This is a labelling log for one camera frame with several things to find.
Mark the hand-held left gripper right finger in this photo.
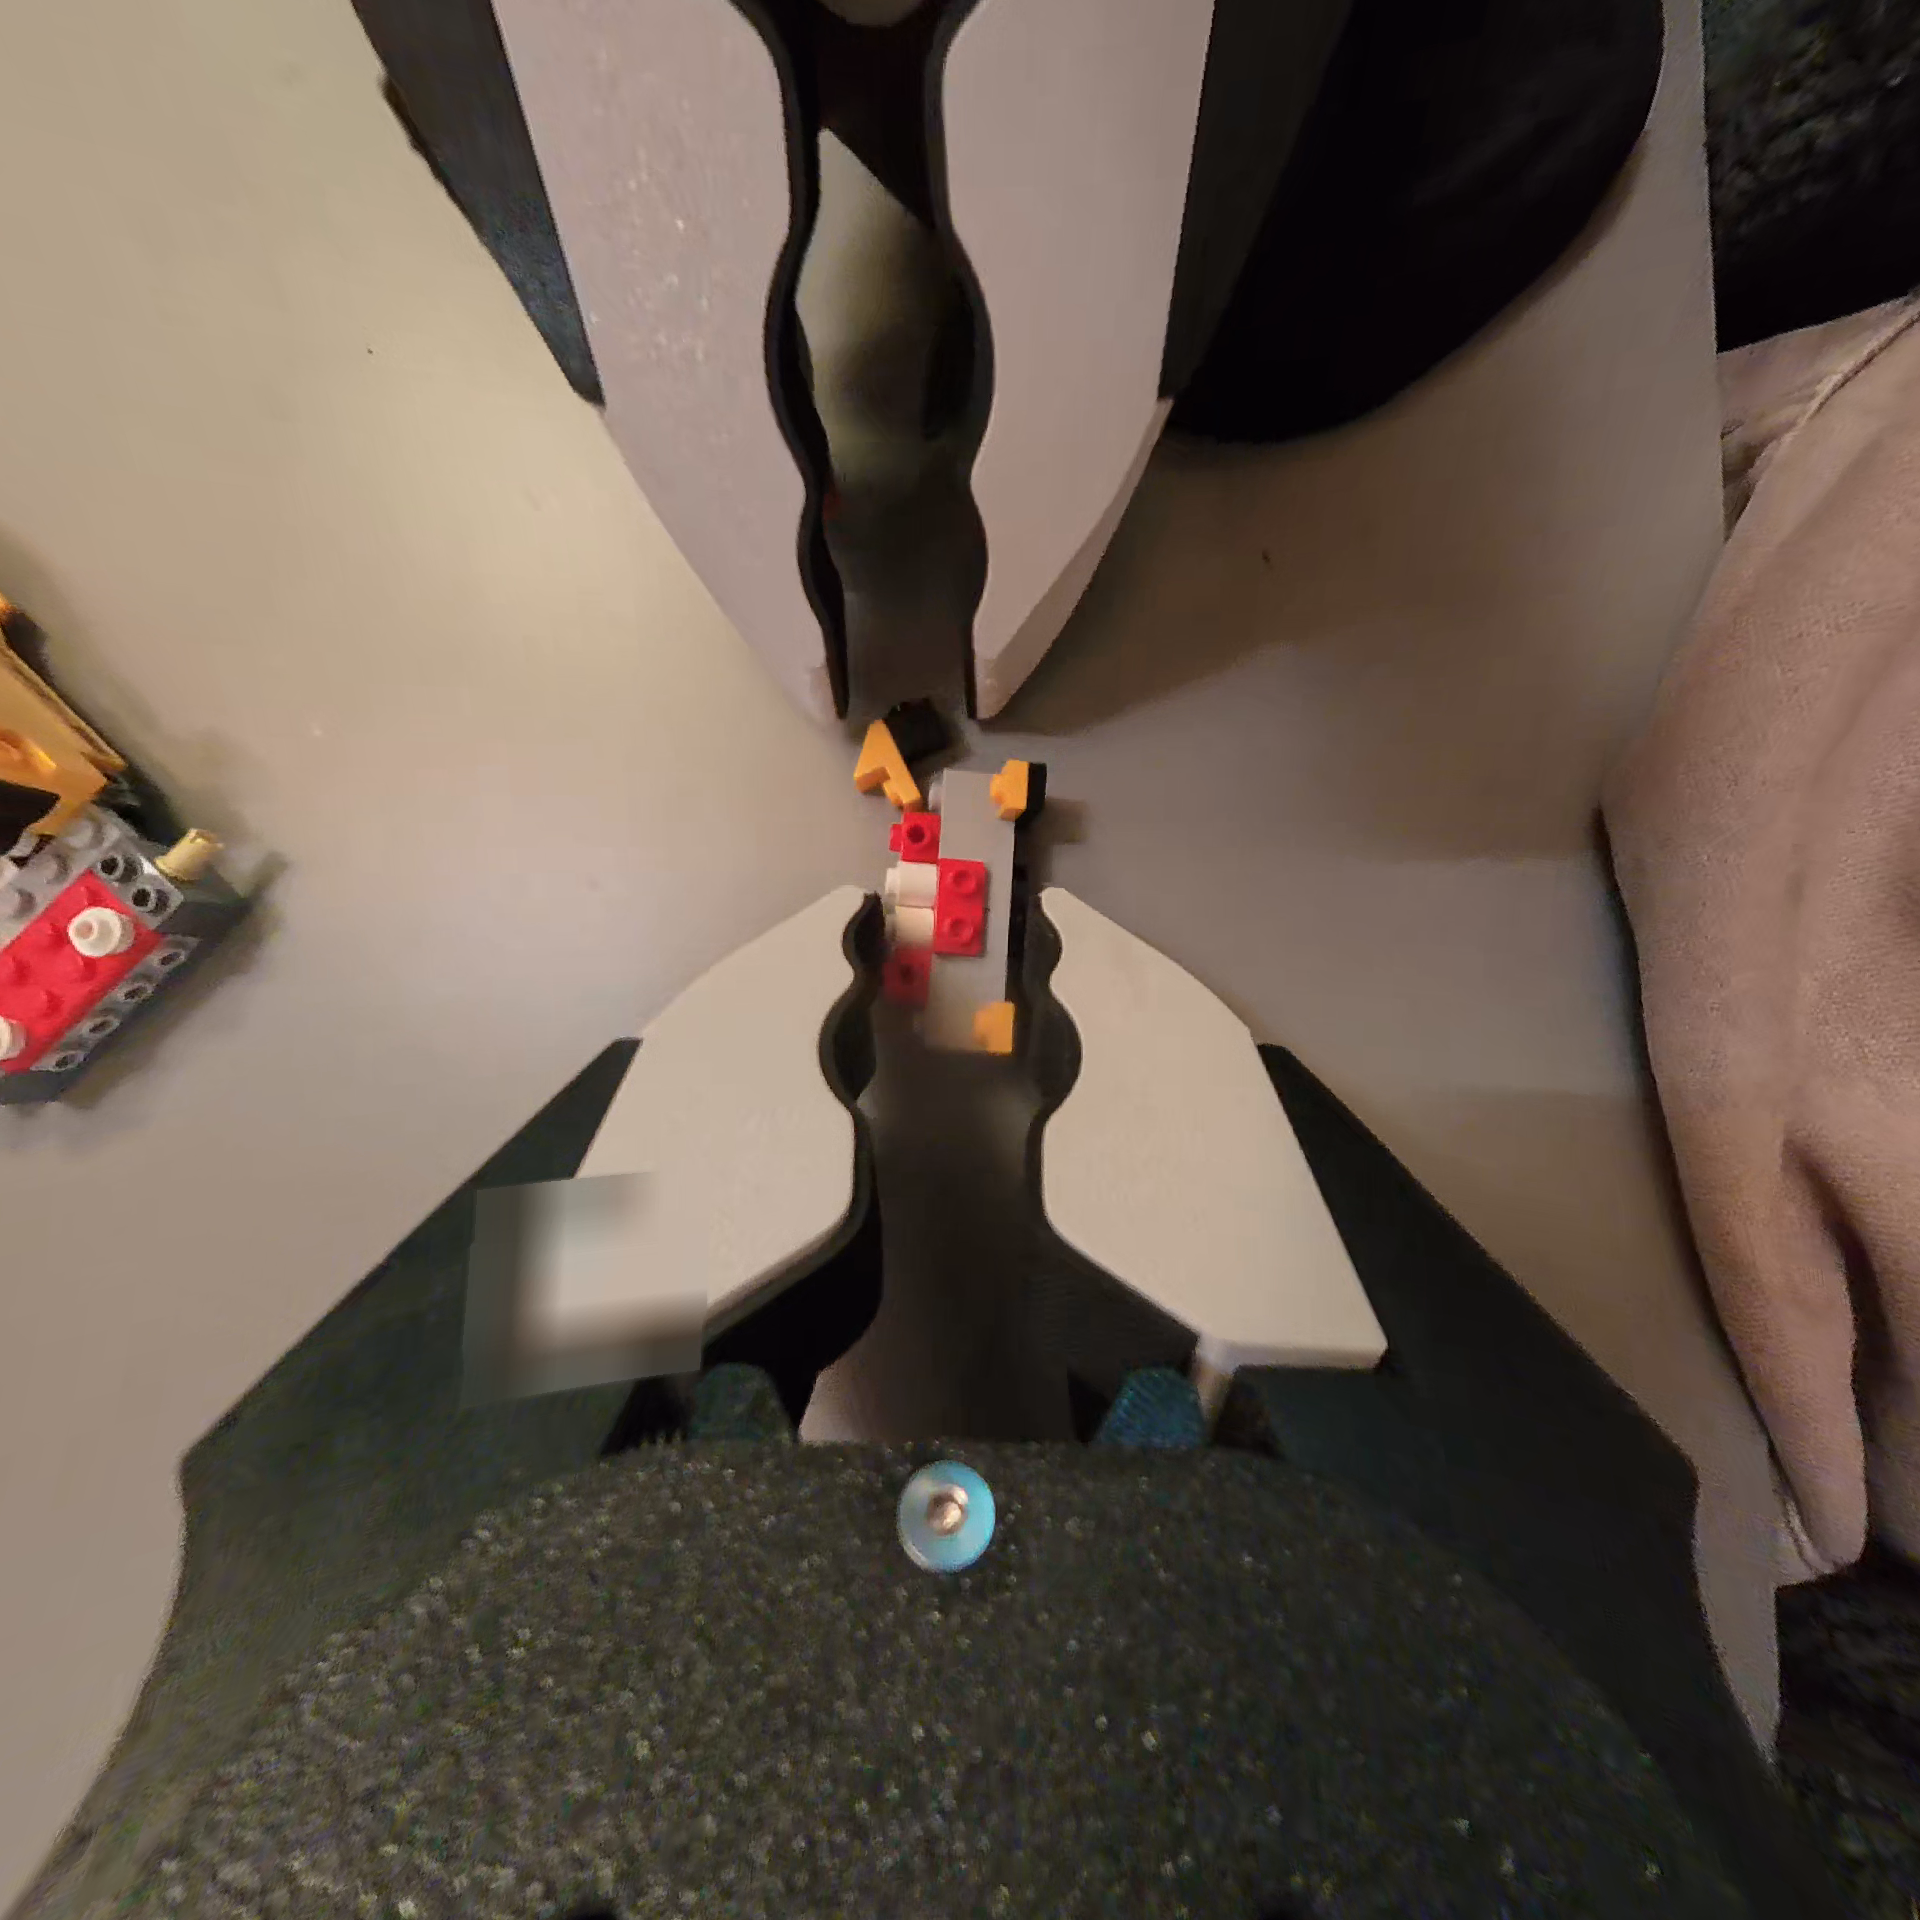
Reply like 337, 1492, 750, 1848
1021, 887, 1384, 1390

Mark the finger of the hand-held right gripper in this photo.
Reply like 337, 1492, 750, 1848
496, 0, 852, 724
928, 0, 1219, 724

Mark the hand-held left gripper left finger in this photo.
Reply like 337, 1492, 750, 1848
578, 886, 889, 1396

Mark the red white lego assembly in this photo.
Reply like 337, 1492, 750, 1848
882, 759, 1051, 1056

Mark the yellow lego car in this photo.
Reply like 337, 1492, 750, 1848
0, 592, 256, 1109

